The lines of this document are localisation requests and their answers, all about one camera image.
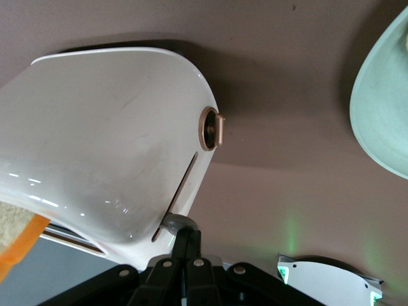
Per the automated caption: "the grey toaster lever knob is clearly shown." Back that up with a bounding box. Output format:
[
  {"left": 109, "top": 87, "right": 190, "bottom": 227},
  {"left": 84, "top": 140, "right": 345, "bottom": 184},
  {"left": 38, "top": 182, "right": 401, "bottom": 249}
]
[{"left": 162, "top": 214, "right": 199, "bottom": 234}]

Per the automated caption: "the toast slice with orange crust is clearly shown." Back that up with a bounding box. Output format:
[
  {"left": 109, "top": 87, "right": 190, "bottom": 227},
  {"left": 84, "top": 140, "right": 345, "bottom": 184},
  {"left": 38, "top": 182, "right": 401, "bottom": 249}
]
[{"left": 0, "top": 200, "right": 52, "bottom": 282}]

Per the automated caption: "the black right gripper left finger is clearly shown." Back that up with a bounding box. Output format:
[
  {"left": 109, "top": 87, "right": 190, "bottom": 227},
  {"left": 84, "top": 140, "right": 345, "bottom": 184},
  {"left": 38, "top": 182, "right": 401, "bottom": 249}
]
[{"left": 41, "top": 229, "right": 189, "bottom": 306}]

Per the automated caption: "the white device with green light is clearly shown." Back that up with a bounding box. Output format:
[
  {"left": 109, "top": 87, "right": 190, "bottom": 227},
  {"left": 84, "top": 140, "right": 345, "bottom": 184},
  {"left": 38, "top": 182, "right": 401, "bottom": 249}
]
[{"left": 276, "top": 253, "right": 385, "bottom": 306}]

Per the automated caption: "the white toaster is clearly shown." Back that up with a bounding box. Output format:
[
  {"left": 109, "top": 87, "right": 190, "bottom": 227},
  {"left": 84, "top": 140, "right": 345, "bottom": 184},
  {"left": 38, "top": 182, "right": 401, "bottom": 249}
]
[{"left": 0, "top": 47, "right": 228, "bottom": 272}]

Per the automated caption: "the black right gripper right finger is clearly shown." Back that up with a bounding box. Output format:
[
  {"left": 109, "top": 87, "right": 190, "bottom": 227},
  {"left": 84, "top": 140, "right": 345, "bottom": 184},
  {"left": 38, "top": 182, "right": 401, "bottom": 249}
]
[{"left": 186, "top": 229, "right": 323, "bottom": 306}]

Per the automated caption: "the pale green plate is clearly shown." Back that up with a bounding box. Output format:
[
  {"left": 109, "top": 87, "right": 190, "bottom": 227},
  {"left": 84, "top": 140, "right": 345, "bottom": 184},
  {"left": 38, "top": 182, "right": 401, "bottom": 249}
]
[{"left": 349, "top": 6, "right": 408, "bottom": 179}]

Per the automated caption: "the copper toaster dial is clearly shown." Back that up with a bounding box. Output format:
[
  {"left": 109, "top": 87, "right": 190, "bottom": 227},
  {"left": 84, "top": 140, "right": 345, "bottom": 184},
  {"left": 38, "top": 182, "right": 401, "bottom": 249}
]
[{"left": 199, "top": 106, "right": 228, "bottom": 152}]

